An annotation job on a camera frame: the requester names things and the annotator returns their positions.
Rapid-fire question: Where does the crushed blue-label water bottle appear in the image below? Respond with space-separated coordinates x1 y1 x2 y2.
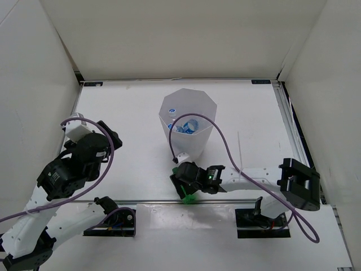
183 119 199 134

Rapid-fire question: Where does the aluminium table frame rail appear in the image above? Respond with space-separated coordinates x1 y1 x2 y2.
272 80 355 270

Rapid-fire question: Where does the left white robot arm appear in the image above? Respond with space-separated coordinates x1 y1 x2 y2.
1 114 122 270

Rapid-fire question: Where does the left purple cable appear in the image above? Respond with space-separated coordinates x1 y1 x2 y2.
0 117 139 237

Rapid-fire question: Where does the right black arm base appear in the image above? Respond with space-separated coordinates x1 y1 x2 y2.
235 209 291 239

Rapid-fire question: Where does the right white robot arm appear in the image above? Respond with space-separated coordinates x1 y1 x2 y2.
170 158 320 226

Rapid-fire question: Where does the green soda bottle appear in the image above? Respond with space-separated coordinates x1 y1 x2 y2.
180 185 196 205

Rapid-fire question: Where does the white zip tie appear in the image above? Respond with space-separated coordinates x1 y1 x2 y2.
237 131 243 181

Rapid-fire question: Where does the white octagonal bin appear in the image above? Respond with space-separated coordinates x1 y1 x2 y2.
159 88 217 160

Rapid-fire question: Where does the blue-label clear bottle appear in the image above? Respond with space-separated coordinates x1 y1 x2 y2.
168 108 183 133

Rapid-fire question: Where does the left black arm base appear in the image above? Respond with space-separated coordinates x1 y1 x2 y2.
83 207 136 238

